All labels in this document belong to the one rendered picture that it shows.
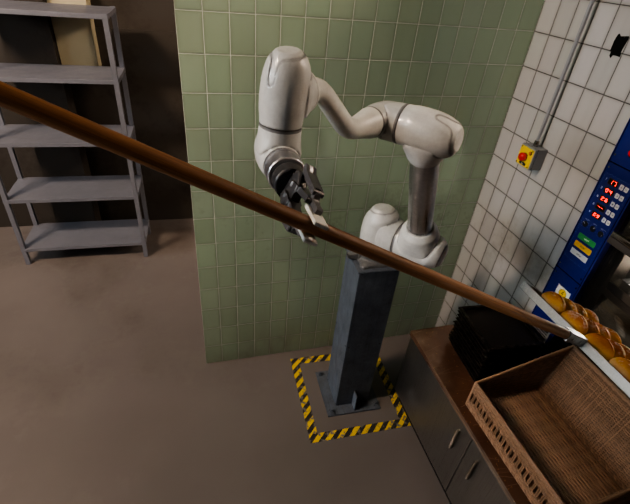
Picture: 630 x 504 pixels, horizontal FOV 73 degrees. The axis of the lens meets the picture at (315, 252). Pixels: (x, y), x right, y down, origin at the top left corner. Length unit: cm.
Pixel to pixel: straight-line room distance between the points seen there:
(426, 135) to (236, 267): 134
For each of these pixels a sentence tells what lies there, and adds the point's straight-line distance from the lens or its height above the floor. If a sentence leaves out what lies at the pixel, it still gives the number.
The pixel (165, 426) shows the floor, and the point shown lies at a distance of 263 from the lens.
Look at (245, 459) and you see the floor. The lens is 248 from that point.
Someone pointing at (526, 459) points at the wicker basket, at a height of 71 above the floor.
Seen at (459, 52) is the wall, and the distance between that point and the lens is 226.
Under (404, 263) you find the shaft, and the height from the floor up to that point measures 165.
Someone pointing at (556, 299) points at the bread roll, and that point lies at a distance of 171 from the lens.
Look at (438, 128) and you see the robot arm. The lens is 141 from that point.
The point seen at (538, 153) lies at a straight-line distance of 227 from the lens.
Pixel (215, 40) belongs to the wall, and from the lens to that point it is 191.
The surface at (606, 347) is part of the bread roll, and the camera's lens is 161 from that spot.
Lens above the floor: 216
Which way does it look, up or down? 35 degrees down
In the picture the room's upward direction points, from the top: 6 degrees clockwise
